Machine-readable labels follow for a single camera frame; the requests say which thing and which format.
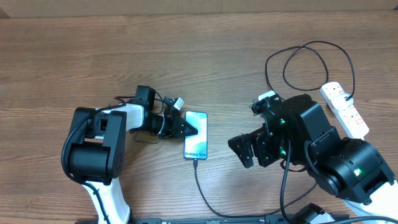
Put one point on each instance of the Samsung Galaxy smartphone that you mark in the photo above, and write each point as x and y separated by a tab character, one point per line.
196	146

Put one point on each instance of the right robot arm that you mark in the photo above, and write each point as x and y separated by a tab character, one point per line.
298	131

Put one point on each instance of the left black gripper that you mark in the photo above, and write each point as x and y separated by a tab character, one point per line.
176	124

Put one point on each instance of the white charger plug adapter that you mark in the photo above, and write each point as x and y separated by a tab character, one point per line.
341	102

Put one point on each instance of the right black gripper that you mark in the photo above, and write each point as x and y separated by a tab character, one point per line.
262	140

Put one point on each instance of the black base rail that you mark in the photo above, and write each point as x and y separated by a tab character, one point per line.
270	219

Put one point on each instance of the white power strip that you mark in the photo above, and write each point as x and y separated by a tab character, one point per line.
350	119

